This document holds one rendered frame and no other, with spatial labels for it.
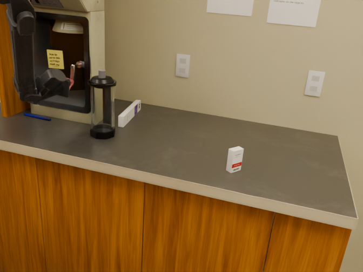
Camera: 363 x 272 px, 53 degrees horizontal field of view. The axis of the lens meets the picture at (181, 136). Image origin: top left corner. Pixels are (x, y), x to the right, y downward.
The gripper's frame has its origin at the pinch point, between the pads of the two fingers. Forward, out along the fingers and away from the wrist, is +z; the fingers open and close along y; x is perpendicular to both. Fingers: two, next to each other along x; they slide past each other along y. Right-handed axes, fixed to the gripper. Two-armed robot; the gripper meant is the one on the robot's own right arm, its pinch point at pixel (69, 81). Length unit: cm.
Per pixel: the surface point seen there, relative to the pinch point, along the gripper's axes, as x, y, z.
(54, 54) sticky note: -7.9, 11.4, 5.5
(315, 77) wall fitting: -15, -95, 48
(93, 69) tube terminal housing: -4.9, -5.8, 7.9
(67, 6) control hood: -28.2, 4.2, 2.4
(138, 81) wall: 8, -9, 50
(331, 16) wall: -41, -94, 48
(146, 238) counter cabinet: 45, -48, -20
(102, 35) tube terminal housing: -18.0, -4.7, 15.2
